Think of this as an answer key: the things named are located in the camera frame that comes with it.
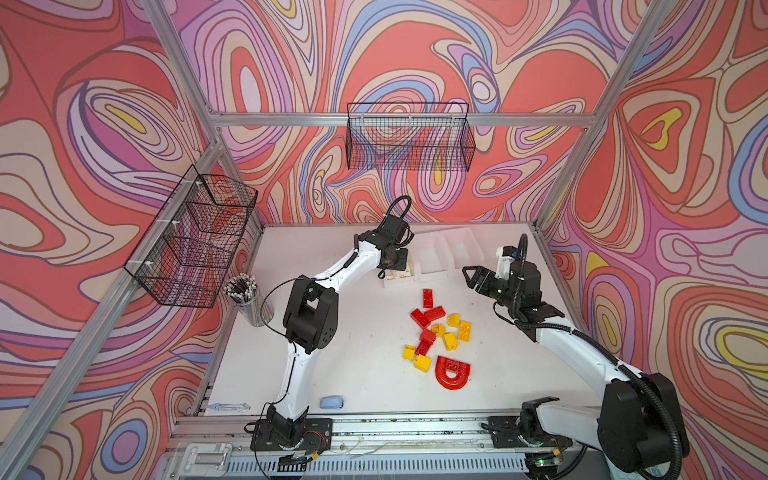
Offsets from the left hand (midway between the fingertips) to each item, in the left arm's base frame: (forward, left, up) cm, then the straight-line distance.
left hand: (402, 259), depth 96 cm
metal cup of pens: (-16, +45, +7) cm, 48 cm away
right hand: (-11, -20, +4) cm, 23 cm away
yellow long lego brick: (-20, -19, -10) cm, 30 cm away
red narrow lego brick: (-24, -7, -9) cm, 26 cm away
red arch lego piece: (-31, -11, -10) cm, 34 cm away
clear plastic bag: (-41, +43, -11) cm, 61 cm away
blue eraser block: (-41, +20, -9) cm, 46 cm away
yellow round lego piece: (-20, -11, -9) cm, 25 cm away
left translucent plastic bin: (-3, -2, -7) cm, 8 cm away
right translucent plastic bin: (+10, -20, -6) cm, 23 cm away
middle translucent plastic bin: (+8, -11, -9) cm, 17 cm away
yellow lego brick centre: (-24, -14, -10) cm, 30 cm away
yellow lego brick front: (-31, -5, -9) cm, 32 cm away
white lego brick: (-1, +1, -7) cm, 8 cm away
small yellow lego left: (-28, -1, -8) cm, 29 cm away
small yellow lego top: (-18, -16, -8) cm, 25 cm away
